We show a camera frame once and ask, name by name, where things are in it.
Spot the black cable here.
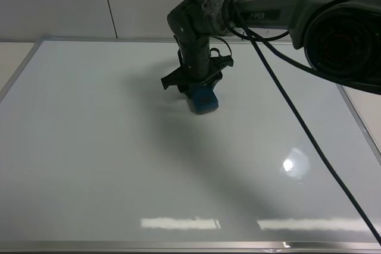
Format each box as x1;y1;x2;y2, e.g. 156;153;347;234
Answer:
174;0;381;246

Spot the white board with aluminium frame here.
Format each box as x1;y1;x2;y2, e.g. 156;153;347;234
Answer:
1;39;380;253

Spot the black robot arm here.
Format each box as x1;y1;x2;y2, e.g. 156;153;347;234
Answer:
161;0;380;96

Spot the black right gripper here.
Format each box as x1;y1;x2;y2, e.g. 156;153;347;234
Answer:
161;36;234;100

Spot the blue board eraser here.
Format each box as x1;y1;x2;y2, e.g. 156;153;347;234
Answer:
190;86;219;115

